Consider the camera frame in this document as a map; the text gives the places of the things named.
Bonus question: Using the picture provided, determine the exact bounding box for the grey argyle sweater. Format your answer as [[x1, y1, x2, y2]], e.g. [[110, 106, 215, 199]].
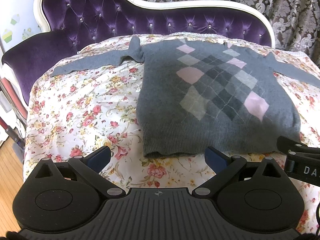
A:
[[53, 37, 319, 157]]

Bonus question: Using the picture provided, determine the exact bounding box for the purple tufted headboard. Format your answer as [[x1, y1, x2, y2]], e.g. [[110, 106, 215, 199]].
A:
[[2, 0, 276, 102]]

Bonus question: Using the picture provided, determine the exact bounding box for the red vacuum tube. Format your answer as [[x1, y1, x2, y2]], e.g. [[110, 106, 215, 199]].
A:
[[0, 118, 25, 163]]

